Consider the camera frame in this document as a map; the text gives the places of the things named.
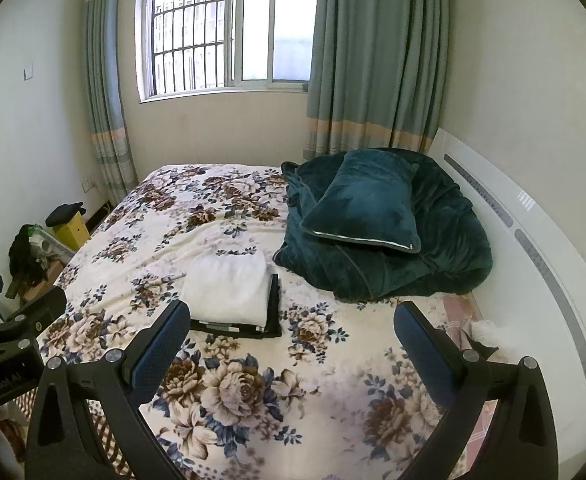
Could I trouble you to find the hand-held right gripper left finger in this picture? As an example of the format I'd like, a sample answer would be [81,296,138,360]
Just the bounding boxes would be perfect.
[24,300,194,480]

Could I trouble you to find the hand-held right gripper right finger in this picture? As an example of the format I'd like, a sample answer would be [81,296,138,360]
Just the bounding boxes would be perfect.
[394,301,560,480]

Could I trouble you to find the white knit sweater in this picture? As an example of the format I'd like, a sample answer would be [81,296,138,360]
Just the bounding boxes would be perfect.
[179,252,269,328]

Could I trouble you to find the dark clothes pile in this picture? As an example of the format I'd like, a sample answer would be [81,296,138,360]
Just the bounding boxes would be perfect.
[6,224,50,301]

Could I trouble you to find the beige and white crumpled clothes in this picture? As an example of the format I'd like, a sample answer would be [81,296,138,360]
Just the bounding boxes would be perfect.
[460,317,517,362]

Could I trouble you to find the brown cardboard box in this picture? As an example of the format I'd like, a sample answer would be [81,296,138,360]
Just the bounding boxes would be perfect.
[18,260,67,307]

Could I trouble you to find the white plastic container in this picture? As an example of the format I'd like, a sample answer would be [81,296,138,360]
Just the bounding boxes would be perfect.
[30,232,67,267]

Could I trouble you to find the floral blanket with checked border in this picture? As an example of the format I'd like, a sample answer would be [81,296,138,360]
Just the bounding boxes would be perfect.
[16,162,496,480]

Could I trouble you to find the yellow box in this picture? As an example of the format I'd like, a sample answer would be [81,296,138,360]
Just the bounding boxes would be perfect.
[53,210,92,251]

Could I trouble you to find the teal plush quilt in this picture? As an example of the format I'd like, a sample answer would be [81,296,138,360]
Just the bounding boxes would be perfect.
[273,147,494,303]

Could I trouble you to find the black hat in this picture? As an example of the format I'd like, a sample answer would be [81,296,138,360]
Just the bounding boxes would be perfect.
[46,202,85,229]

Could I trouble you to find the black grey striped folded sweater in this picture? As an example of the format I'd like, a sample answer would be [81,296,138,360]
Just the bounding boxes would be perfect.
[189,272,284,339]

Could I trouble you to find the white bed headboard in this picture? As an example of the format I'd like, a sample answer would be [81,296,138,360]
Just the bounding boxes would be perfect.
[430,127,586,466]

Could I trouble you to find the teal plush pillow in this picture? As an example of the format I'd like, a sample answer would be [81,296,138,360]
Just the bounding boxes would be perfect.
[300,149,422,254]

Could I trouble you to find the narrow grey-green curtain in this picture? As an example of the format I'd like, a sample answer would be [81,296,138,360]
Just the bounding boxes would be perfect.
[80,0,140,206]

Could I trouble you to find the wide grey-green curtain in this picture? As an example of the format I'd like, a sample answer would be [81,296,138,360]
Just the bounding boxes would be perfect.
[303,0,452,162]

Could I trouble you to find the barred window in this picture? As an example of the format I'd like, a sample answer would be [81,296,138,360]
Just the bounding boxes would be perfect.
[136,0,322,104]

